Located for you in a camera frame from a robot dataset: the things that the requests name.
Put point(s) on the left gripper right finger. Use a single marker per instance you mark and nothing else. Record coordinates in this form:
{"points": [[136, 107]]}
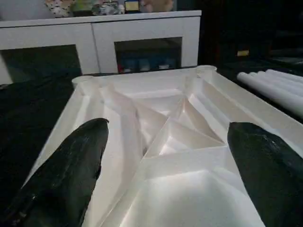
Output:
{"points": [[272, 179]]}

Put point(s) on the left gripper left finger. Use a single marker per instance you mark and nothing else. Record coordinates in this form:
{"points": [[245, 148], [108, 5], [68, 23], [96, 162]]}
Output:
{"points": [[61, 179]]}

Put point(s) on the white plastic table top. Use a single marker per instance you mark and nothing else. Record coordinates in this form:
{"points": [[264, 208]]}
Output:
{"points": [[165, 153]]}

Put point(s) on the black work mat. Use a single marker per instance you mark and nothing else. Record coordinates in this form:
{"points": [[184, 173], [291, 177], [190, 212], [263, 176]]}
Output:
{"points": [[28, 113]]}

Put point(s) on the yellowish label tag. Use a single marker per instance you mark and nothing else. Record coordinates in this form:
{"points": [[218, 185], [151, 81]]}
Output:
{"points": [[243, 53]]}

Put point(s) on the white glass door cabinet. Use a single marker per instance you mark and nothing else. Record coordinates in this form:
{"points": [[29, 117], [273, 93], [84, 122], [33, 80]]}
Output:
{"points": [[99, 30]]}

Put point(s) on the spotted white plush toy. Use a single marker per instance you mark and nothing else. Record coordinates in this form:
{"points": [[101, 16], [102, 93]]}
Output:
{"points": [[60, 8]]}

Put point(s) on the blue yellow box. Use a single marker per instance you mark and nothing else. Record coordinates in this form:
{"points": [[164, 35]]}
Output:
{"points": [[132, 6]]}

